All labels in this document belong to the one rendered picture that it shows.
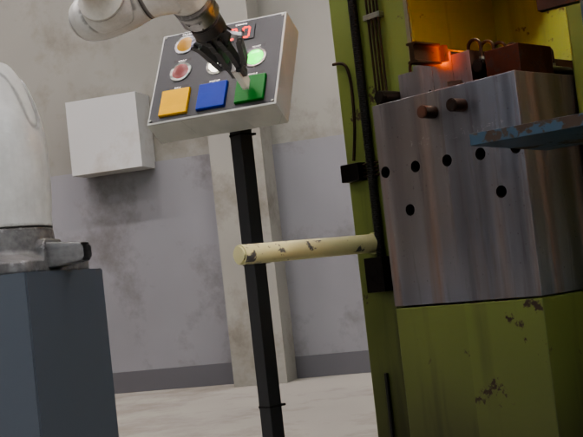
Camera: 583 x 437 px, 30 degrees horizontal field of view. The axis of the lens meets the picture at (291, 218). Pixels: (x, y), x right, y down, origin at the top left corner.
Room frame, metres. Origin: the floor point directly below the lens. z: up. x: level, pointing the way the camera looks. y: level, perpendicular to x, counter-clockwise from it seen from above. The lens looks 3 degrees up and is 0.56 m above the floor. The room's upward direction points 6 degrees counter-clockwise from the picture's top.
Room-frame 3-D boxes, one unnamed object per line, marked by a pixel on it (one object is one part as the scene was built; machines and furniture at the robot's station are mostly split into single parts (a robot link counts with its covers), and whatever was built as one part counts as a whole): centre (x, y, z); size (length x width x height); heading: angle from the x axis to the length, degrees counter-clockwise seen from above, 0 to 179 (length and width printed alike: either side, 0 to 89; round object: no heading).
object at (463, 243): (2.44, -0.54, 0.69); 0.56 x 0.38 x 0.45; 134
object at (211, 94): (2.56, 0.15, 1.01); 0.07 x 0.05 x 0.07; 69
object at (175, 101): (2.60, 0.25, 1.01); 0.07 x 0.05 x 0.07; 69
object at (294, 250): (2.52, -0.04, 0.62); 0.44 x 0.05 x 0.05; 134
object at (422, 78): (2.48, -0.49, 0.96); 0.42 x 0.20 x 0.09; 134
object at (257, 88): (2.53, 0.06, 1.01); 0.07 x 0.05 x 0.07; 69
